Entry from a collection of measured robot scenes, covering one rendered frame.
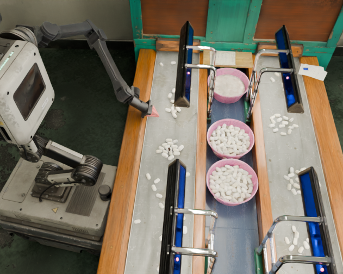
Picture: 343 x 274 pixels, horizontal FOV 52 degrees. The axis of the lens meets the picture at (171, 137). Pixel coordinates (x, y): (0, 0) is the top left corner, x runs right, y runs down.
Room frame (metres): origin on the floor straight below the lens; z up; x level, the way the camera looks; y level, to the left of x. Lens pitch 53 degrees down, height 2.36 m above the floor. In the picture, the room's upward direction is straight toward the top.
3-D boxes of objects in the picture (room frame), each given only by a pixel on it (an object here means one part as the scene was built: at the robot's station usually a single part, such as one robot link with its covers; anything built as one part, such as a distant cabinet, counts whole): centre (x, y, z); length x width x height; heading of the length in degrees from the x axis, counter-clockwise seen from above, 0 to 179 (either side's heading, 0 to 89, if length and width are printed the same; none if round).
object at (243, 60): (1.85, -0.38, 0.77); 0.33 x 0.15 x 0.01; 86
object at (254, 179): (0.91, -0.31, 0.72); 0.27 x 0.27 x 0.10
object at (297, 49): (1.87, -0.73, 0.83); 0.30 x 0.06 x 0.07; 86
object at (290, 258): (0.47, -0.48, 0.90); 0.20 x 0.19 x 0.45; 176
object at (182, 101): (1.48, -0.08, 1.08); 0.62 x 0.08 x 0.07; 176
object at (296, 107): (1.44, -0.63, 1.08); 0.62 x 0.08 x 0.07; 176
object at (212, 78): (1.47, -0.16, 0.90); 0.20 x 0.19 x 0.45; 176
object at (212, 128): (1.19, -0.34, 0.72); 0.27 x 0.27 x 0.10
